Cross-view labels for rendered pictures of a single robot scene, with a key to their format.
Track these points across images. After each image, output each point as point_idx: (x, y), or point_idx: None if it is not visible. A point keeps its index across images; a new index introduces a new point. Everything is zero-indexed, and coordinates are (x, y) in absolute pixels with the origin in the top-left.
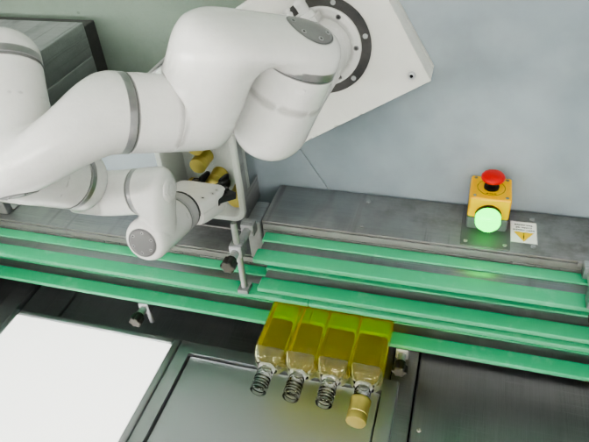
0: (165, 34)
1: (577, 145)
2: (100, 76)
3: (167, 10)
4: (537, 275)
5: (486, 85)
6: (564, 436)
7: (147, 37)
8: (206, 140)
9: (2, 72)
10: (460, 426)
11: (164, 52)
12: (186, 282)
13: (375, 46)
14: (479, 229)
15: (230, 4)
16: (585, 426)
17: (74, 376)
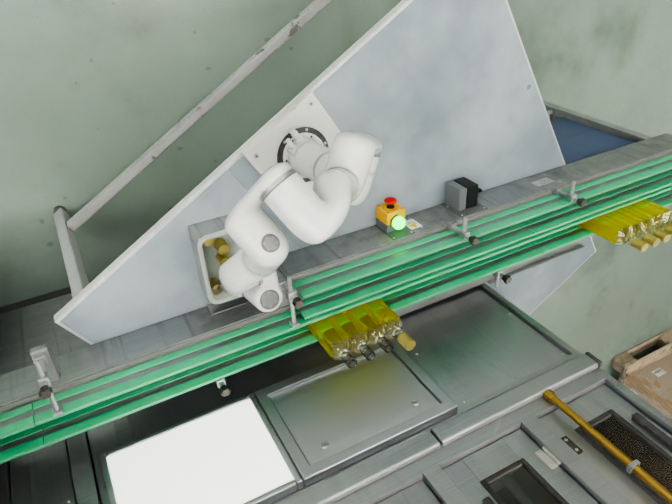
0: (29, 215)
1: (416, 171)
2: (334, 171)
3: (30, 193)
4: (433, 238)
5: None
6: (471, 318)
7: (10, 222)
8: (360, 193)
9: (301, 180)
10: (431, 341)
11: (30, 231)
12: (255, 341)
13: (330, 147)
14: (397, 228)
15: (93, 172)
16: (474, 310)
17: (206, 453)
